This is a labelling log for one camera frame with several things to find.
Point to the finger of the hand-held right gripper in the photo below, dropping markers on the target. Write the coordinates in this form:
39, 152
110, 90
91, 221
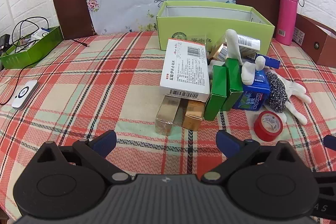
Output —
330, 141

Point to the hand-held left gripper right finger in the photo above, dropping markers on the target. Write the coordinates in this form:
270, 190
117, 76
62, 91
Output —
227, 142

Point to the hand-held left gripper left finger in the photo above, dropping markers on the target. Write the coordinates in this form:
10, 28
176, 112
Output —
105, 141

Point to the red tape roll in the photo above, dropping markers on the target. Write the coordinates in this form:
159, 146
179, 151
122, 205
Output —
262, 132

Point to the gold orange slim box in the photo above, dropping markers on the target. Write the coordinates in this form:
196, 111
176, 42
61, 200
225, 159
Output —
193, 113

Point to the blue mint tin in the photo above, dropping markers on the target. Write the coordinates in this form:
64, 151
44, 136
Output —
252, 98

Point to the green slim box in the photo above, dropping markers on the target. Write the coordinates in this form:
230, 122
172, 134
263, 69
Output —
233, 82
215, 92

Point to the white glove pink cuff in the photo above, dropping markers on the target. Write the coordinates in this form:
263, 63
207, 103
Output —
232, 43
296, 92

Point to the silver gold slim box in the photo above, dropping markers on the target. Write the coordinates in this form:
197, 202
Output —
165, 113

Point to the steel wool scrubber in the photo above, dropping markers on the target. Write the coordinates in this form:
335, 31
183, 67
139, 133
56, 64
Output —
275, 92

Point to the large white medicine box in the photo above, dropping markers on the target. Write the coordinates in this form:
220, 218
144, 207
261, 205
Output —
183, 69

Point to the small gold barcode box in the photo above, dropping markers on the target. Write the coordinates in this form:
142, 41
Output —
219, 52

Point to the dark blue slim box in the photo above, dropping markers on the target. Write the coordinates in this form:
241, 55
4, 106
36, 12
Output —
271, 61

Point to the small white barcode box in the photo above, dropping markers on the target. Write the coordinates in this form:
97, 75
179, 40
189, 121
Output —
248, 41

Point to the light green cardboard box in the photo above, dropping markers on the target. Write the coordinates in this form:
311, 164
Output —
183, 27

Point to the red plaid blanket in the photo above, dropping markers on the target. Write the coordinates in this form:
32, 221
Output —
92, 87

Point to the brown cardboard box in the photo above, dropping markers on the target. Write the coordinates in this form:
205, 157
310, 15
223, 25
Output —
325, 50

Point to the white flat device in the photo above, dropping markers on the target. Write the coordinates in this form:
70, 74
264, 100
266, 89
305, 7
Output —
25, 95

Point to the dark green box tray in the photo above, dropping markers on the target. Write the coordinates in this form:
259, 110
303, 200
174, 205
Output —
34, 50

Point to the white and blue small device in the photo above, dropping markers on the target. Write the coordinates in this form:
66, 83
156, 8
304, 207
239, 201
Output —
39, 33

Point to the pink thermos bottle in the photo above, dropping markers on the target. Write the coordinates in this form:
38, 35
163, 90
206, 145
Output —
286, 16

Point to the black power adapter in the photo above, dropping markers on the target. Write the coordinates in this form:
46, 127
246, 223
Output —
4, 50

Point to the brown wooden headboard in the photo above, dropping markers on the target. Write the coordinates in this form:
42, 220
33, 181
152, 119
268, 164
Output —
68, 3

